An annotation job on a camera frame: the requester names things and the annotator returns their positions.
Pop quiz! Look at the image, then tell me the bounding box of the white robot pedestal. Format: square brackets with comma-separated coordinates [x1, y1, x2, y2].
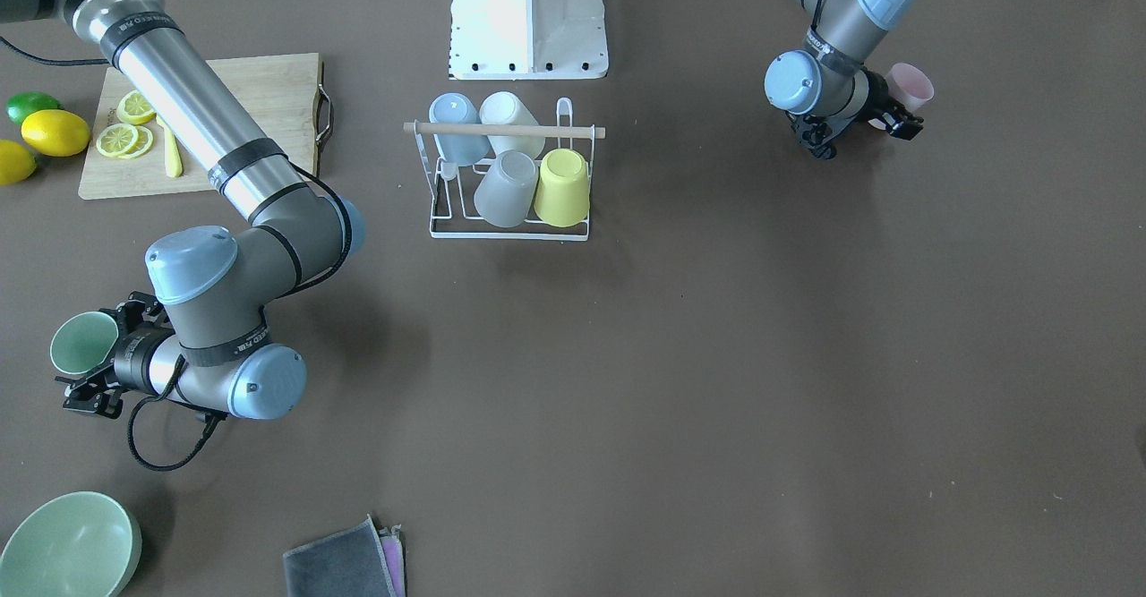
[448, 0, 610, 81]

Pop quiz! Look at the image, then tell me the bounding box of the lemon slice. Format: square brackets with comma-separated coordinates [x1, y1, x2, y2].
[115, 91, 157, 125]
[94, 123, 155, 160]

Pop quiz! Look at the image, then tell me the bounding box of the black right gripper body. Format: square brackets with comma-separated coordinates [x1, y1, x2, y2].
[99, 291, 175, 392]

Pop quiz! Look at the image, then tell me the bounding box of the lower yellow lemon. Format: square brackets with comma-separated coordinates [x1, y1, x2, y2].
[0, 139, 38, 186]

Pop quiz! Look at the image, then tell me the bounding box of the white cup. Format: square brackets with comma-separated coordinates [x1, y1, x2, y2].
[479, 91, 547, 159]

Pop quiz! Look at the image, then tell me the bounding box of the yellow cup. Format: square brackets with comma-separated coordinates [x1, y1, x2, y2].
[533, 148, 590, 227]

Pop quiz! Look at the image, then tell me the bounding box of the yellow knife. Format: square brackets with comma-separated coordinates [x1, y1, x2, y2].
[155, 115, 185, 178]

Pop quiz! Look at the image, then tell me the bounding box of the pink cup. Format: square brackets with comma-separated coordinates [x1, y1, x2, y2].
[869, 63, 935, 126]

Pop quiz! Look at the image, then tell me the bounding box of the green bowl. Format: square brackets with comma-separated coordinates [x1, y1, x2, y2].
[1, 490, 142, 596]

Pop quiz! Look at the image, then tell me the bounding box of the blue cup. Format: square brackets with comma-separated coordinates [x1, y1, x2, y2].
[427, 92, 492, 168]

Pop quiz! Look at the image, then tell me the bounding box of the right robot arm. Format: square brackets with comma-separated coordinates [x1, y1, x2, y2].
[3, 0, 364, 419]

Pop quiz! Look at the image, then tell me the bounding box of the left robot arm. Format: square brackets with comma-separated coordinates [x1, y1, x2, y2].
[763, 0, 923, 159]

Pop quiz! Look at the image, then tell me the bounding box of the white wire cup rack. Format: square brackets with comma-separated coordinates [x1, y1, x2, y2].
[405, 94, 606, 243]

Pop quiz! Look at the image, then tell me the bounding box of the grey cup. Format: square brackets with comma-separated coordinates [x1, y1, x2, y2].
[474, 151, 539, 227]

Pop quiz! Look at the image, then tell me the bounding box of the upper yellow lemon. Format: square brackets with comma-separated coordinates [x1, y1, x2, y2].
[21, 110, 91, 157]

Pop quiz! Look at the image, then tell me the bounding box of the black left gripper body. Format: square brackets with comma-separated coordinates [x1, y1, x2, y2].
[862, 71, 898, 129]

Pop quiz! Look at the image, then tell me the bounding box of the lime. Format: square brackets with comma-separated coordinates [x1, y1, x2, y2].
[5, 91, 62, 125]

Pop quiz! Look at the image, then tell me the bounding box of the green cup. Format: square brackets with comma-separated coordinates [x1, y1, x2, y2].
[49, 311, 120, 376]

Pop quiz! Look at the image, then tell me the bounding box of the grey cloth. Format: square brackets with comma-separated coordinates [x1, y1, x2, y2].
[283, 516, 406, 596]

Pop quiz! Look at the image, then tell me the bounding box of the yellow lemon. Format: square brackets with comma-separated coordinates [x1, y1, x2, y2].
[21, 110, 91, 157]
[0, 139, 38, 186]

